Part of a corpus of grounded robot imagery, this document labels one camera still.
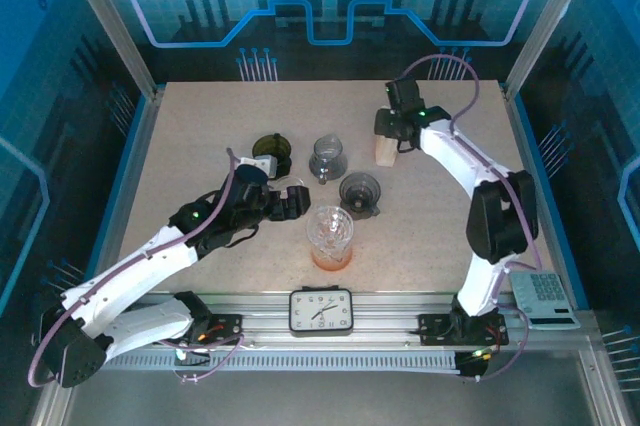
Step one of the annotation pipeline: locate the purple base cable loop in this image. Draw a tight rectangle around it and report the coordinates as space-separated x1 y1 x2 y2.
159 333 247 383
459 315 531 382

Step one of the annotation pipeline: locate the aluminium table edge rail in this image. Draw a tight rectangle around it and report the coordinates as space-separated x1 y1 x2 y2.
87 88 169 292
501 83 591 310

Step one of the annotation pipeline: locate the grey glass carafe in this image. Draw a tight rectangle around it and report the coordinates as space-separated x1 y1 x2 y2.
308 133 349 186

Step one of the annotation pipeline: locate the grey calculator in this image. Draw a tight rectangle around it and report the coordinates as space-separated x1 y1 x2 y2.
508 270 582 331

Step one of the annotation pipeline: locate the clear dripper with orange base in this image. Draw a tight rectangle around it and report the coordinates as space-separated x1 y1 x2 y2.
304 204 356 273

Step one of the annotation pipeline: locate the aluminium frame post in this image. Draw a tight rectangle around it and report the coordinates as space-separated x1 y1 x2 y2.
54 0 166 97
502 0 604 97

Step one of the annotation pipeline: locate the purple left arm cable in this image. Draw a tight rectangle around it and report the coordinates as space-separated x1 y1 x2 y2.
27 147 239 390

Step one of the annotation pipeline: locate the aluminium mounting rail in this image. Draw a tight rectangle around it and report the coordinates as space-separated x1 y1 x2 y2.
149 289 591 348

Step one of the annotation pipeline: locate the slotted grey cable duct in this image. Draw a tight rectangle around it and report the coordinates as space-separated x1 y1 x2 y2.
102 349 464 373

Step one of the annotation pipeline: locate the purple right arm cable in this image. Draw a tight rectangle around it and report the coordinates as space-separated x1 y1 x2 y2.
402 54 544 272

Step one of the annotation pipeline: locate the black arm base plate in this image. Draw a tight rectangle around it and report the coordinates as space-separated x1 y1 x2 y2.
417 313 510 347
192 313 245 347

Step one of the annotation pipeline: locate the black and white desk clock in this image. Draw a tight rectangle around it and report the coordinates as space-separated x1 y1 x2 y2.
288 288 354 336

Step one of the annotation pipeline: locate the grey translucent coffee dripper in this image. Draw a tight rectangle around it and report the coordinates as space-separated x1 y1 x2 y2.
338 170 382 218

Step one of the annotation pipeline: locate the dark olive coffee dripper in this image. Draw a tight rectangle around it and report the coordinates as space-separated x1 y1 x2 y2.
251 132 295 178

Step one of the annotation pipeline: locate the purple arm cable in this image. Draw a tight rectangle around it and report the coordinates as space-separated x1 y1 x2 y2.
27 147 239 390
402 54 544 272

